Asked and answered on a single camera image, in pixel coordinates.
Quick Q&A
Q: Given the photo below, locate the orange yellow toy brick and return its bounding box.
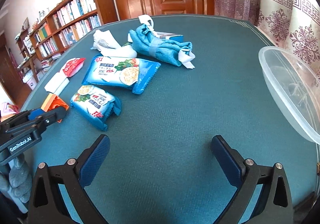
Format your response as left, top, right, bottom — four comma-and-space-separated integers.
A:
41, 94, 69, 112

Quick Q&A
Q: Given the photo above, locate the white sponge block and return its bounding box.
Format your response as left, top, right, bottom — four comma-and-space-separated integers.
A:
44, 72, 69, 95

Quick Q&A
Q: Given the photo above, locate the small blue cracker pack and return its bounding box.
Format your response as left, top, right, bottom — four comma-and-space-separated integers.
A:
71, 85, 121, 131

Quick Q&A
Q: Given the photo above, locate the red balloon glue packet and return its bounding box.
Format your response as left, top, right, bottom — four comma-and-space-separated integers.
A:
60, 58, 86, 78

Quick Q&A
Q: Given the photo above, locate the white printed plastic bag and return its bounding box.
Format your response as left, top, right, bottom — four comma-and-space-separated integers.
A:
91, 30, 137, 58

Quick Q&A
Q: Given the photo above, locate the large blue cracker pack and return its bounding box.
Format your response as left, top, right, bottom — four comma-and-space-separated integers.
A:
82, 55, 161, 95

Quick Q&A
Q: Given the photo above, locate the blue cloth with ribbon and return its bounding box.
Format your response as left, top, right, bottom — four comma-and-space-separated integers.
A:
129, 15, 195, 69

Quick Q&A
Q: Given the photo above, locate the white blue medicine box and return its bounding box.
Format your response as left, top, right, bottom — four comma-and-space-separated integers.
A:
156, 32, 184, 43

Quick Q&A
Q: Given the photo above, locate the grey gloved left hand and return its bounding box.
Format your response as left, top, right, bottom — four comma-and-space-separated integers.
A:
1, 154, 33, 203

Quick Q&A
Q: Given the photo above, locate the small side shelf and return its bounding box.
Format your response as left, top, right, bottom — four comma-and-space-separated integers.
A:
15, 18, 39, 83

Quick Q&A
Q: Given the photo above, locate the clear plastic bowl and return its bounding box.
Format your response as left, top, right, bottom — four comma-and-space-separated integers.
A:
258, 46, 319, 144

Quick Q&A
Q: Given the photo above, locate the wooden bookshelf with books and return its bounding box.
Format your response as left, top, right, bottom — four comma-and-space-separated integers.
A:
29, 0, 118, 61

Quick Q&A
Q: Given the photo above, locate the purple patterned curtain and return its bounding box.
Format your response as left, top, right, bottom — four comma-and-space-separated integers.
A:
215, 0, 319, 75

